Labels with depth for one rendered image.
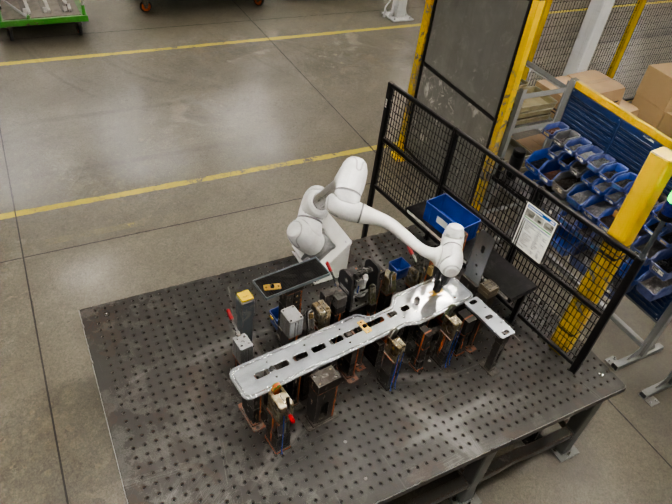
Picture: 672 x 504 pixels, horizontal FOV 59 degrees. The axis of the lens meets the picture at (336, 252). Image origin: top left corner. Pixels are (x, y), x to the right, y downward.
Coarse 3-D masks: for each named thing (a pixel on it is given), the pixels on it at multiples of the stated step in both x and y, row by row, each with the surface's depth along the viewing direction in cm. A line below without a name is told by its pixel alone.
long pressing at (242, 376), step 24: (408, 288) 319; (432, 288) 322; (456, 288) 324; (384, 312) 305; (408, 312) 307; (432, 312) 308; (312, 336) 288; (336, 336) 290; (360, 336) 291; (384, 336) 294; (264, 360) 274; (288, 360) 276; (312, 360) 277; (240, 384) 263; (264, 384) 264
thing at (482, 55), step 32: (448, 0) 480; (480, 0) 447; (512, 0) 418; (544, 0) 395; (448, 32) 489; (480, 32) 454; (512, 32) 425; (416, 64) 536; (448, 64) 499; (480, 64) 462; (512, 64) 431; (416, 96) 551; (448, 96) 509; (480, 96) 472; (512, 96) 440; (448, 128) 518; (480, 128) 481; (480, 192) 497
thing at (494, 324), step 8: (480, 304) 316; (472, 312) 313; (480, 312) 312; (488, 312) 313; (480, 320) 309; (488, 320) 308; (496, 320) 309; (496, 328) 305; (504, 328) 305; (504, 336) 301
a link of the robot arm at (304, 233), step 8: (296, 224) 339; (304, 224) 339; (312, 224) 342; (320, 224) 347; (288, 232) 340; (296, 232) 337; (304, 232) 337; (312, 232) 341; (320, 232) 347; (296, 240) 339; (304, 240) 339; (312, 240) 342; (320, 240) 348; (304, 248) 344; (312, 248) 345; (320, 248) 350
